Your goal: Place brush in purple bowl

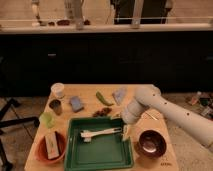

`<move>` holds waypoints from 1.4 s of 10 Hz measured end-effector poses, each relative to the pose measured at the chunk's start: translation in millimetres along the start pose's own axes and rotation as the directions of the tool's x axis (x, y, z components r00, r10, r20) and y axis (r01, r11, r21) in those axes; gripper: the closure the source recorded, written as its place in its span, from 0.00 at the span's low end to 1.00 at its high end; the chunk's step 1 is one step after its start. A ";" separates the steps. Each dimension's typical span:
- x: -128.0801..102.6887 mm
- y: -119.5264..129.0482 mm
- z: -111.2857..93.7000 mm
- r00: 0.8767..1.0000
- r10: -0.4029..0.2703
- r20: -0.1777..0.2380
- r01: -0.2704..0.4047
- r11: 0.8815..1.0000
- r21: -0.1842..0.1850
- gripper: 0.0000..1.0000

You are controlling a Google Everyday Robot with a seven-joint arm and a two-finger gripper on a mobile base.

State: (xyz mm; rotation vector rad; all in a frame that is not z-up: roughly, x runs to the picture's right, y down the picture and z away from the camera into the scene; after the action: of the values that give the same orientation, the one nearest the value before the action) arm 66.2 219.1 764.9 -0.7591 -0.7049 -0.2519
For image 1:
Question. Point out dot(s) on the brown cup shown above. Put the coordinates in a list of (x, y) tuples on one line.
[(56, 106)]

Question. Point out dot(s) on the green chili pepper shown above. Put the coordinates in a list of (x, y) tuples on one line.
[(101, 98)]

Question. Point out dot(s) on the dark red grape bunch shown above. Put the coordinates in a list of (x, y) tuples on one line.
[(103, 112)]

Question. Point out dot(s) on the orange bowl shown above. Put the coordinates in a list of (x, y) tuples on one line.
[(41, 151)]

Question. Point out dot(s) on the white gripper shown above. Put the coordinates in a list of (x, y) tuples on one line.
[(130, 115)]

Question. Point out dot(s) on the light green cup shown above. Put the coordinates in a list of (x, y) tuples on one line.
[(47, 120)]

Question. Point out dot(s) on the white cup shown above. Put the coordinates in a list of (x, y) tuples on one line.
[(58, 90)]

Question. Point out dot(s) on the black office chair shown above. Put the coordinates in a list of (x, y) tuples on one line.
[(6, 164)]

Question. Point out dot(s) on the wooden table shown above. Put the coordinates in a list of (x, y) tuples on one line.
[(86, 93)]

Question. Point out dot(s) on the wooden block in bowl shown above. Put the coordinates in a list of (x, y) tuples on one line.
[(51, 145)]

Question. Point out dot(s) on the purple bowl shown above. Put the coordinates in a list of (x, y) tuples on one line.
[(152, 144)]

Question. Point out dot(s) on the light blue cloth wedge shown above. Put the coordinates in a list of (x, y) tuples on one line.
[(119, 95)]

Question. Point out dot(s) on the silver fork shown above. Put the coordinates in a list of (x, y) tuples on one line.
[(151, 116)]

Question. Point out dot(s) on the green plastic tray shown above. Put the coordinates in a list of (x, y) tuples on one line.
[(104, 152)]

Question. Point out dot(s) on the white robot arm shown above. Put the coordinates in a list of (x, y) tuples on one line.
[(149, 96)]

